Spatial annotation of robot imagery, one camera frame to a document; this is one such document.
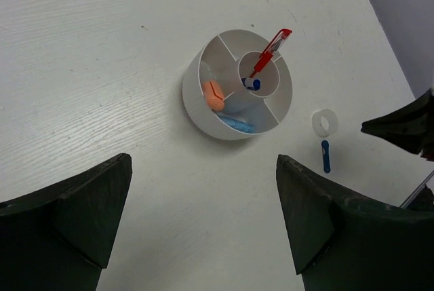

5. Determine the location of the orange highlighter marker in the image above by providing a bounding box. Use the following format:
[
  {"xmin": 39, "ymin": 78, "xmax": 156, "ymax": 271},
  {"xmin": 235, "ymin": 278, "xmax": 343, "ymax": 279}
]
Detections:
[{"xmin": 202, "ymin": 79, "xmax": 224, "ymax": 111}]

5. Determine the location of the blue highlighter marker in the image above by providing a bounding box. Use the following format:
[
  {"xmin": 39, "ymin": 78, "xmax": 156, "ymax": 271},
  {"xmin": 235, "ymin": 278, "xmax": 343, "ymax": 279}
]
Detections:
[{"xmin": 218, "ymin": 115, "xmax": 255, "ymax": 134}]

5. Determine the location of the red ballpoint pen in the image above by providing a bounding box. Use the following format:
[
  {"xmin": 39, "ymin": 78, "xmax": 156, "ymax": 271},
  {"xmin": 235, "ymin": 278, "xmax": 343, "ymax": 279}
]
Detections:
[{"xmin": 250, "ymin": 28, "xmax": 292, "ymax": 78}]

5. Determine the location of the white round divided organizer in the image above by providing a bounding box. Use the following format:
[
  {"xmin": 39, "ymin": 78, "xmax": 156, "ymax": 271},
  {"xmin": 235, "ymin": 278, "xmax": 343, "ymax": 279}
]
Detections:
[{"xmin": 182, "ymin": 29, "xmax": 292, "ymax": 140}]

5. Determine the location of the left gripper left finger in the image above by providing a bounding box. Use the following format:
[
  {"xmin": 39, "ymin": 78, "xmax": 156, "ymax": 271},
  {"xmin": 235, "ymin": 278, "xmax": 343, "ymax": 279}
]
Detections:
[{"xmin": 1, "ymin": 153, "xmax": 132, "ymax": 290}]

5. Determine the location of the small blue clip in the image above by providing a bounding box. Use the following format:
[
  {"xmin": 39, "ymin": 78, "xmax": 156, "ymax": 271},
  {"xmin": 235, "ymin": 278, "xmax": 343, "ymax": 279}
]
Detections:
[{"xmin": 321, "ymin": 140, "xmax": 331, "ymax": 174}]

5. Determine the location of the white tape roll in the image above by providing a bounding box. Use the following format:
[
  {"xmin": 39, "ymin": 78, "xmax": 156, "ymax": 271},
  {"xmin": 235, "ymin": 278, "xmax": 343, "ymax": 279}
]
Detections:
[{"xmin": 311, "ymin": 109, "xmax": 339, "ymax": 137}]

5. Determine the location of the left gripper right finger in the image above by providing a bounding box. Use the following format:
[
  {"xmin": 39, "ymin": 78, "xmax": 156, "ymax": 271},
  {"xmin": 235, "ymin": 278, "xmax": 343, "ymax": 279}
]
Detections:
[{"xmin": 276, "ymin": 155, "xmax": 433, "ymax": 290}]

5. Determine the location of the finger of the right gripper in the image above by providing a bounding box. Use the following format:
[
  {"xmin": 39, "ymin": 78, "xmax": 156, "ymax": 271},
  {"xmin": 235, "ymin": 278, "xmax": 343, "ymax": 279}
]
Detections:
[{"xmin": 361, "ymin": 88, "xmax": 433, "ymax": 161}]

